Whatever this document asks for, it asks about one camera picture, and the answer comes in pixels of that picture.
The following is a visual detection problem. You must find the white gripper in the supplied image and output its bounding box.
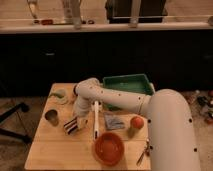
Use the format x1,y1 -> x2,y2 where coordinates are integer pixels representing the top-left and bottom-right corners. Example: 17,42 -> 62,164
73,96 -> 91,130

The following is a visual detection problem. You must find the black white striped eraser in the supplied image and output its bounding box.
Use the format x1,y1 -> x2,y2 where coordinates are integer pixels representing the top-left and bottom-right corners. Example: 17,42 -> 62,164
64,118 -> 78,134

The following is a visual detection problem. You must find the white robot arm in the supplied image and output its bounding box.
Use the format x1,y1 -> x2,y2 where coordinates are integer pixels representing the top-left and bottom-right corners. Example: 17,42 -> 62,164
74,78 -> 201,171

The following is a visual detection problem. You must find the metal cup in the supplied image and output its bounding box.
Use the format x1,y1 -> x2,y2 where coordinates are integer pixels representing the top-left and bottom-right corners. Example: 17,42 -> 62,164
45,109 -> 59,126

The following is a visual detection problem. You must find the clear plastic bag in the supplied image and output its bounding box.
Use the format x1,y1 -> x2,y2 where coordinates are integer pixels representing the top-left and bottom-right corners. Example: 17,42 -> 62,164
104,113 -> 125,130

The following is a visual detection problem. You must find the dark bowl with blue sponge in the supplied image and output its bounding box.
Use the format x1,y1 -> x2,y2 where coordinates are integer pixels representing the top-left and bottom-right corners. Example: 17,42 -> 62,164
73,84 -> 78,97

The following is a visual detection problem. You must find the orange bowl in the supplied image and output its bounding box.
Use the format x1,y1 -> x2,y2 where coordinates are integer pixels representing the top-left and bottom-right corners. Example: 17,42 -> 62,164
92,132 -> 124,166

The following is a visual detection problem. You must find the orange fruit on cup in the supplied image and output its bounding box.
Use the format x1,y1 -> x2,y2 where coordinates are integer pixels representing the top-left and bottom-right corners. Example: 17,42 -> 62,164
130,116 -> 144,133

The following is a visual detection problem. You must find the black office chair base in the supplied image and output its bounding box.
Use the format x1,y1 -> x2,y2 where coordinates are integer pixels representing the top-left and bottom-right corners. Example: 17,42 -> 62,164
0,102 -> 32,144

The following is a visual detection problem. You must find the green plastic tray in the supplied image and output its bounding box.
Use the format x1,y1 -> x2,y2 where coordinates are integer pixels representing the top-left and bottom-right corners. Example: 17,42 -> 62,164
103,74 -> 154,95

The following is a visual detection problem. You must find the white handled brush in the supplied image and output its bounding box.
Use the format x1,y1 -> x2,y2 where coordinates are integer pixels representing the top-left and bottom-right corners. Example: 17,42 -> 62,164
93,101 -> 100,140

